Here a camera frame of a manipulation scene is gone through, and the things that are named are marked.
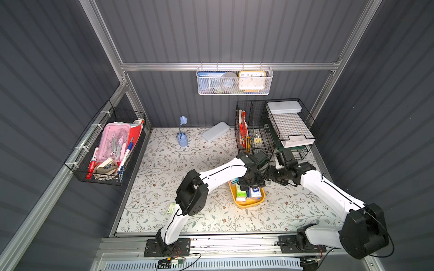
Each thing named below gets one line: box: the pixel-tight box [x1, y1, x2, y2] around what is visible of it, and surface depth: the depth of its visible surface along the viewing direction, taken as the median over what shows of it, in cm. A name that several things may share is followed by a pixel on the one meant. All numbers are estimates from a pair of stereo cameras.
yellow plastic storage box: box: [228, 180, 266, 209], surface depth 85 cm
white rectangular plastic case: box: [201, 121, 231, 143], surface depth 120 cm
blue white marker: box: [116, 136, 134, 174], surface depth 71 cm
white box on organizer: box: [266, 100, 303, 115], surface depth 103 cm
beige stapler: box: [94, 158, 118, 176], surface depth 65 cm
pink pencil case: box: [97, 123, 131, 163], surface depth 73 cm
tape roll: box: [220, 71, 238, 93], surface depth 89 cm
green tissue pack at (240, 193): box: [236, 184, 247, 198], surface depth 86 cm
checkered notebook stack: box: [267, 112, 316, 148], surface depth 93 cm
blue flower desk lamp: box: [176, 115, 189, 148], surface depth 107 cm
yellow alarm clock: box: [237, 70, 267, 91], surface depth 91 cm
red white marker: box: [85, 146, 99, 180], surface depth 66 cm
